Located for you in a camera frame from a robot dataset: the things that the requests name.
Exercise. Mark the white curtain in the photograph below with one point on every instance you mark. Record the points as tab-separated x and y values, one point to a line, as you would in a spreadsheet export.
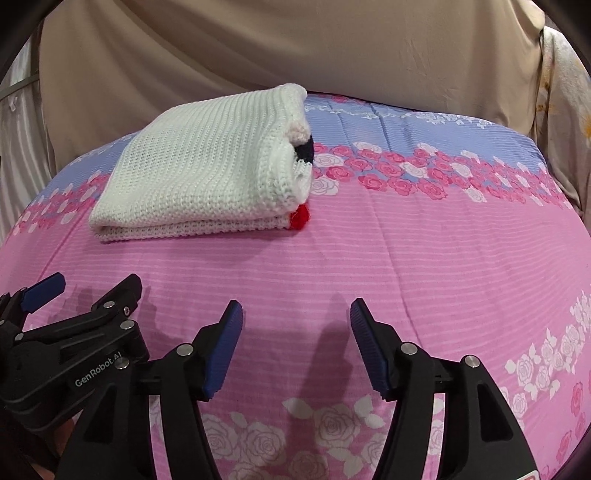
23	138

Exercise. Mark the white knit striped sweater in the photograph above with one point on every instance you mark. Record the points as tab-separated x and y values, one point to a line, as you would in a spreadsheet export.
194	161

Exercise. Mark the pale floral cloth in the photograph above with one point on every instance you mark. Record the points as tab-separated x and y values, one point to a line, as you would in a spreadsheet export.
563	115

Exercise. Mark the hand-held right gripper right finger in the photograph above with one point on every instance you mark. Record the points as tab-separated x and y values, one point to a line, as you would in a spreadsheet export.
369	353

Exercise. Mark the pink floral bedsheet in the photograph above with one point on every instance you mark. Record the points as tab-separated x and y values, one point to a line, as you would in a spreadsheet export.
415	258

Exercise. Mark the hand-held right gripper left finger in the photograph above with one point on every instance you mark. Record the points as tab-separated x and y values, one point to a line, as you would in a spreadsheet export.
226	353

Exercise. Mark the beige backdrop cloth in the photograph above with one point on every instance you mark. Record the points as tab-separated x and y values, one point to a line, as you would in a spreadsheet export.
277	46

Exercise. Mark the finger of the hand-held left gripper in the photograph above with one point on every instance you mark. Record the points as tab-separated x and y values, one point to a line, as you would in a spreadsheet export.
44	287
121	293

